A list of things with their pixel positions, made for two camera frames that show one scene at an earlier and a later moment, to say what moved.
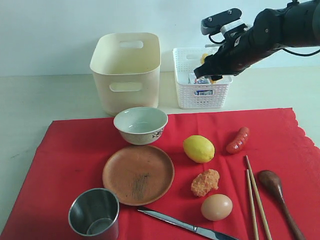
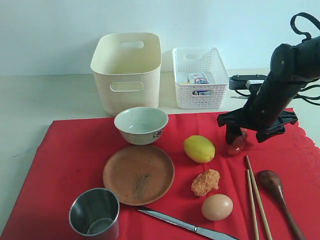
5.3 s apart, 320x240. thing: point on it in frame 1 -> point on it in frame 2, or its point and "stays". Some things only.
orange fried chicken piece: x=204 y=182 stays
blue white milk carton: x=192 y=79 stays
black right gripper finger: x=211 y=66 -> x=232 y=132
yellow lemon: x=198 y=148 stays
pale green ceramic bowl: x=140 y=125 stays
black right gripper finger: x=215 y=77 -> x=265 y=134
